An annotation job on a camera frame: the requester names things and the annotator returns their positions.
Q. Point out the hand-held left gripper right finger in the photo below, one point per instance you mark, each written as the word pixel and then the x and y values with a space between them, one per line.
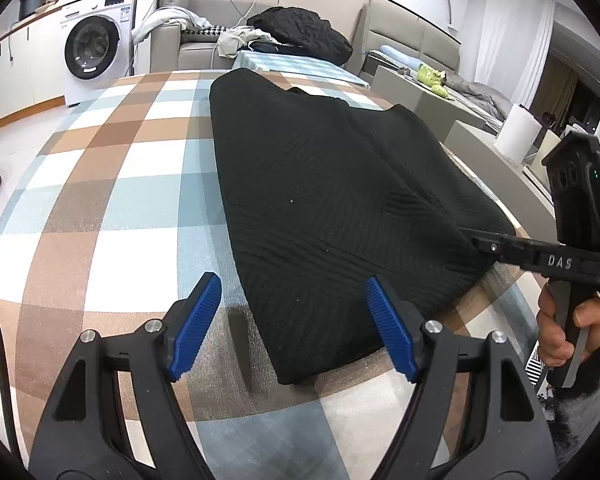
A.
pixel 390 330

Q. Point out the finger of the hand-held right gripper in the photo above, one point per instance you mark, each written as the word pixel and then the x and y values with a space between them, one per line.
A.
pixel 505 249

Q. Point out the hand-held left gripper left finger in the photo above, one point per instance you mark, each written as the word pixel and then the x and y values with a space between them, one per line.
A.
pixel 195 325

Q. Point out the black knit sweater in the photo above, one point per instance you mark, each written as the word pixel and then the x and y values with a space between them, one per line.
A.
pixel 330 200

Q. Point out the person's right forearm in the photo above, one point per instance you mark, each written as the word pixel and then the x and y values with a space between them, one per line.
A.
pixel 590 410

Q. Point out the person's right hand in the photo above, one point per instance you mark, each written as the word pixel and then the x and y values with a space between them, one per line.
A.
pixel 550 330

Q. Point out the grey upholstered seat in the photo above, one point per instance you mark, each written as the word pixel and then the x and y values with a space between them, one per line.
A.
pixel 495 175

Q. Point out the white paper roll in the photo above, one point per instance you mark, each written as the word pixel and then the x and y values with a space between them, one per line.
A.
pixel 517 132

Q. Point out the grey duvet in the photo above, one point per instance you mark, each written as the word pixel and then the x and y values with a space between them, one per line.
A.
pixel 480 95

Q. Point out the brown blue checkered tablecloth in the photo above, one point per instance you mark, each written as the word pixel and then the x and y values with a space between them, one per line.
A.
pixel 105 200

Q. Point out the green plush toy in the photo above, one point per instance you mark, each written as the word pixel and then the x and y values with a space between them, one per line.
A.
pixel 432 79

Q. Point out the white curtain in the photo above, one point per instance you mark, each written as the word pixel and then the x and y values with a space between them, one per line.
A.
pixel 512 35

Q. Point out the light blue pillow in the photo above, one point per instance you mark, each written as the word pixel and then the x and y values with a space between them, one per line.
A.
pixel 394 54

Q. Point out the grey upholstered headboard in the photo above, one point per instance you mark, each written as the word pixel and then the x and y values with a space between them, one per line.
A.
pixel 405 30

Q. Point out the grey sofa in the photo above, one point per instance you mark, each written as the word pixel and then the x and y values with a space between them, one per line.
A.
pixel 195 55

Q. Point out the teal checkered cloth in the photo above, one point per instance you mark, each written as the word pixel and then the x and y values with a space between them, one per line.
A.
pixel 300 62

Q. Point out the light grey garment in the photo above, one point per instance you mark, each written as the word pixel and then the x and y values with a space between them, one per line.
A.
pixel 240 40

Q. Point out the white washing machine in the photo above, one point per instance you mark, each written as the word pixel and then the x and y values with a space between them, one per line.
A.
pixel 87 52

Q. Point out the houndstooth patterned cloth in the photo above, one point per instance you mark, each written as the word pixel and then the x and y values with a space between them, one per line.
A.
pixel 205 31

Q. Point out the black quilted jacket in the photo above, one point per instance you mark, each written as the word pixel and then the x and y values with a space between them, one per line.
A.
pixel 300 30

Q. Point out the white cloth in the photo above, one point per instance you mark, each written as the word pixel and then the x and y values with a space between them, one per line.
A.
pixel 165 20

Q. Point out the white counter cabinet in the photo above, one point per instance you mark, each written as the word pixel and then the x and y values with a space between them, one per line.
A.
pixel 15 70

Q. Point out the dark cooking pot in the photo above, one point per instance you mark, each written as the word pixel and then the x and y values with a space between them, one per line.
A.
pixel 33 1

